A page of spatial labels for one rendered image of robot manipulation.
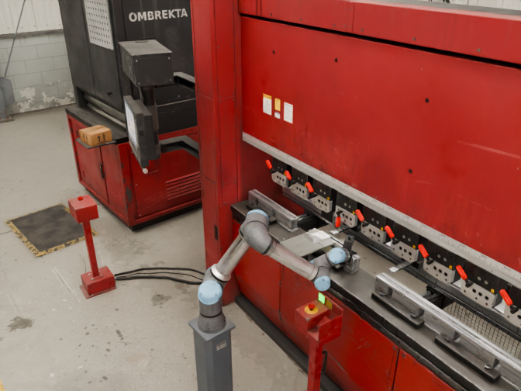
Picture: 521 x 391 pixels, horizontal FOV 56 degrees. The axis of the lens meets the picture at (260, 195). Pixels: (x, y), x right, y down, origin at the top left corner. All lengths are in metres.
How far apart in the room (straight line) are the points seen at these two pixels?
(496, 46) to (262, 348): 2.50
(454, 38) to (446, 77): 0.15
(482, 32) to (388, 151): 0.68
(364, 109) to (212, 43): 1.12
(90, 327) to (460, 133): 2.93
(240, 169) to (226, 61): 0.76
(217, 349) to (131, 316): 1.46
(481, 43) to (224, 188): 2.03
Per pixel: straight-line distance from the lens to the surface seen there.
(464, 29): 2.04
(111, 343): 3.81
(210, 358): 2.68
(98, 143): 4.48
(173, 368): 3.54
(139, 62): 3.13
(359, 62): 2.42
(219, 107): 3.22
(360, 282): 2.79
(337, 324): 2.69
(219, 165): 3.35
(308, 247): 2.81
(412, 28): 2.18
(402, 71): 2.25
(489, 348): 2.43
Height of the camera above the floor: 2.52
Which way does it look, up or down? 27 degrees down
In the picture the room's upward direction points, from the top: straight up
